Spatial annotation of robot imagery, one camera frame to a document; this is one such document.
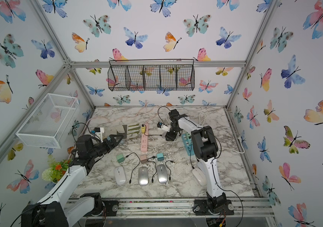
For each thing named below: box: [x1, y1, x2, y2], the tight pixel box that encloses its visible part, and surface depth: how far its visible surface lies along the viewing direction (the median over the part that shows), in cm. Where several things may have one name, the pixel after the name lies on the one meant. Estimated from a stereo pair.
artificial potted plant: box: [41, 154, 73, 184], surface depth 71 cm
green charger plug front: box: [116, 153, 126, 164], surface depth 93 cm
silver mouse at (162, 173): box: [156, 164, 168, 184], surface depth 86 cm
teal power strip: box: [181, 133, 195, 157], surface depth 97 cm
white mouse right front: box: [192, 167, 208, 187], surface depth 84 cm
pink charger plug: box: [139, 154, 148, 165], surface depth 91 cm
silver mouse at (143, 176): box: [138, 166, 149, 187], surface depth 86 cm
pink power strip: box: [140, 123, 149, 153], surface depth 99 cm
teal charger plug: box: [156, 152, 165, 162], surface depth 93 cm
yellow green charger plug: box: [141, 123, 146, 134], surface depth 101 cm
